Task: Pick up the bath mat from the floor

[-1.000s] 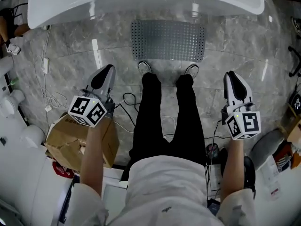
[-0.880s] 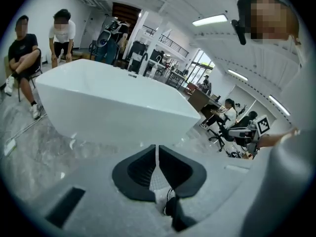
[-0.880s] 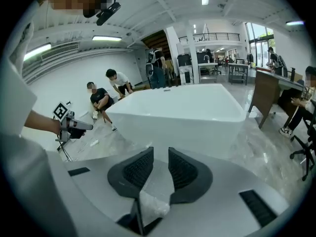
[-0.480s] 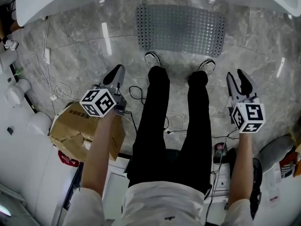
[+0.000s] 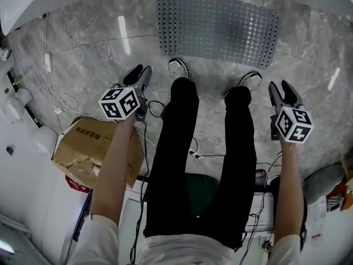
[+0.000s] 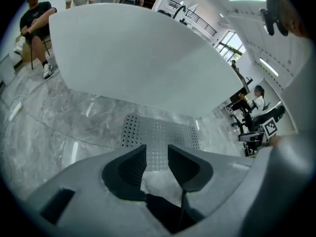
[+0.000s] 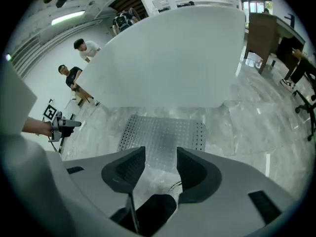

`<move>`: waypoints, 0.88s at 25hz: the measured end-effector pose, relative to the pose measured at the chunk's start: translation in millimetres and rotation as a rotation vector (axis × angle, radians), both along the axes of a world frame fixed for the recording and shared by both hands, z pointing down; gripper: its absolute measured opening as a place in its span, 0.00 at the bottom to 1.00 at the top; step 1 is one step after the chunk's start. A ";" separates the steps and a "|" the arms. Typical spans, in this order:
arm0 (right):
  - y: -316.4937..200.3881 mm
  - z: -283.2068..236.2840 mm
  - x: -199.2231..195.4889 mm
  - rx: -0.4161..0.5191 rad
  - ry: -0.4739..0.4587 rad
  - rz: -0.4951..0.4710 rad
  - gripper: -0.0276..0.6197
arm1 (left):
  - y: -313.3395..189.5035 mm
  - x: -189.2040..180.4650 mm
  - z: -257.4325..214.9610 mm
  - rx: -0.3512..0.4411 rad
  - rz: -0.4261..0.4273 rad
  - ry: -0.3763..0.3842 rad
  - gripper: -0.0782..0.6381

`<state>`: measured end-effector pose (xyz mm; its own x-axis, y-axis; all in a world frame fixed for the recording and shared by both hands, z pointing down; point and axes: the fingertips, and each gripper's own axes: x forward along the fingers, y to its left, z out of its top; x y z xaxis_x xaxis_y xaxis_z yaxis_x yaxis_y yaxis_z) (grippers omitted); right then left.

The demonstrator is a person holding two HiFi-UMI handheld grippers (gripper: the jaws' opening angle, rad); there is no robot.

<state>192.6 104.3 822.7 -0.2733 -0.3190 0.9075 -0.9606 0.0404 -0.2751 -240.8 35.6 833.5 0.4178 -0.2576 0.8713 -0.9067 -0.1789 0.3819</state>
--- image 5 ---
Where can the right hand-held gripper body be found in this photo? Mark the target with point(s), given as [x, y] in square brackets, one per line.
[293, 123]

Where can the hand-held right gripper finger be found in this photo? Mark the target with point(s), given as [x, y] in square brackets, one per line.
[274, 95]
[291, 95]

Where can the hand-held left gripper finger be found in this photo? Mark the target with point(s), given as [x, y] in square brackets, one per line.
[145, 77]
[133, 74]

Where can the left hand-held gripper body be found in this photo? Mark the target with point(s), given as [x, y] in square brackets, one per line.
[121, 103]

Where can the grey perforated bath mat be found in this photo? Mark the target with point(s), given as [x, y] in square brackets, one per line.
[218, 29]

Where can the white bathtub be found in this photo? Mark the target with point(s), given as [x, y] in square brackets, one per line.
[19, 1]

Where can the person's left forearm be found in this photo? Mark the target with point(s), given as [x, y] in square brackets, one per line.
[113, 170]

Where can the person's right forearm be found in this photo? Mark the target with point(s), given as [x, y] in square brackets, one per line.
[288, 189]

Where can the grey marble floor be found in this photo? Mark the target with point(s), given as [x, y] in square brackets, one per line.
[88, 65]

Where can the person's right shoe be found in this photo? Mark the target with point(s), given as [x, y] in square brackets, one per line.
[249, 81]

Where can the person's shoe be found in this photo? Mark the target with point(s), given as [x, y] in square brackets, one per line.
[249, 81]
[177, 69]

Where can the person's left shoe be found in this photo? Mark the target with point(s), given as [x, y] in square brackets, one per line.
[177, 69]

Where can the large taped cardboard box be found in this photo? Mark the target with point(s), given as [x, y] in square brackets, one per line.
[82, 145]

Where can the white power adapter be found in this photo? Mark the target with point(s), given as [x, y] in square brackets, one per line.
[58, 110]

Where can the person's right leg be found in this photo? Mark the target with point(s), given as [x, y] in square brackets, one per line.
[238, 161]

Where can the person's leg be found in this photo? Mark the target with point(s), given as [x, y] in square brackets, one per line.
[238, 161]
[173, 153]

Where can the person's left leg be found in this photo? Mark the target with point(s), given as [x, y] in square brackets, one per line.
[173, 153]

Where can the white power strip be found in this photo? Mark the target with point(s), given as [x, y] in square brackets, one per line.
[47, 62]

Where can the white toilet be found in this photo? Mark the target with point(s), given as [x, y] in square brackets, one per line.
[44, 141]
[16, 106]

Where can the red striped box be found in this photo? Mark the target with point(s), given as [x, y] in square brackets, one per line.
[337, 197]

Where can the red bag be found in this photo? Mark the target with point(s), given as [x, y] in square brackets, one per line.
[75, 185]

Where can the small green object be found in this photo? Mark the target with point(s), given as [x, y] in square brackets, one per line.
[17, 80]

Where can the dark green round seat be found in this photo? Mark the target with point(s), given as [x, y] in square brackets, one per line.
[202, 195]

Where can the person's white shirt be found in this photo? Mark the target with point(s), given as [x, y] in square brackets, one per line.
[179, 251]

